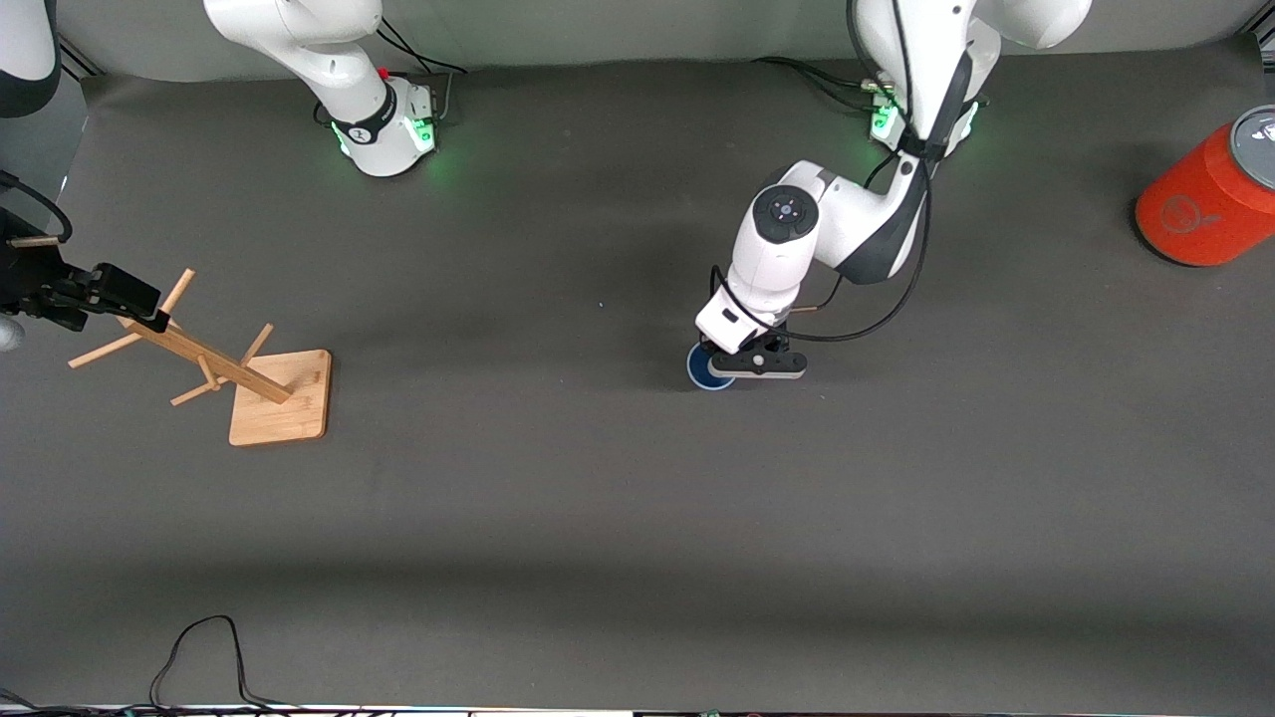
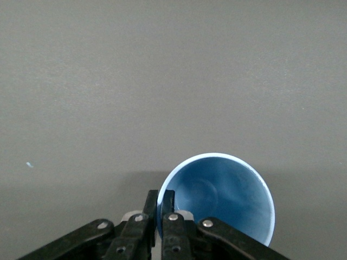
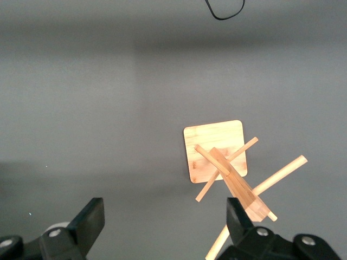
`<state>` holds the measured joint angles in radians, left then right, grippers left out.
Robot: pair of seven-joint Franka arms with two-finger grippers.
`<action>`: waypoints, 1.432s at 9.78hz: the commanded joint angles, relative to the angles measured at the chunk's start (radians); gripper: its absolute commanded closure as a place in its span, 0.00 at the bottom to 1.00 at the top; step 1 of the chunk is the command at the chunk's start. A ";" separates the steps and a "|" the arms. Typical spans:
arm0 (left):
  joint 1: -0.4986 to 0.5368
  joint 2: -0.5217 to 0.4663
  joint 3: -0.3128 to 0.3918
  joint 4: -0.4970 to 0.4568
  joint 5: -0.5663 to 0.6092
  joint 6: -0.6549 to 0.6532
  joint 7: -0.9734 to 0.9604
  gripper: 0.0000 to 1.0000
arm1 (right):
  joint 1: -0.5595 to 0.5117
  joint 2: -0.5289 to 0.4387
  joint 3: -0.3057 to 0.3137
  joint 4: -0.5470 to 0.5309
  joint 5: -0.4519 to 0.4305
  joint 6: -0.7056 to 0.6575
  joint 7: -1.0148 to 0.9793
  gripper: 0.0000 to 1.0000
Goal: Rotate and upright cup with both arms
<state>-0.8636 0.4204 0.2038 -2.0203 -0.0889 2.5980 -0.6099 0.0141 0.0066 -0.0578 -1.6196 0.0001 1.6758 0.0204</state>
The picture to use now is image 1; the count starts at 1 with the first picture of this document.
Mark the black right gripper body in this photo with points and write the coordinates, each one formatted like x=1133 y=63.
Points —
x=30 y=276

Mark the light blue plastic cup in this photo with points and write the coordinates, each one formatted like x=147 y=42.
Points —
x=700 y=377

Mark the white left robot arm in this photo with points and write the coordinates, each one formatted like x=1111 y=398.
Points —
x=787 y=249

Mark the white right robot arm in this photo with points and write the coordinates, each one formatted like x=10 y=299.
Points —
x=339 y=70

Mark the wooden mug tree rack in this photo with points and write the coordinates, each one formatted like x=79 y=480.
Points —
x=284 y=403

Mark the orange can with grey lid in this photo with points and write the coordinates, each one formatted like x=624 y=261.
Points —
x=1195 y=199

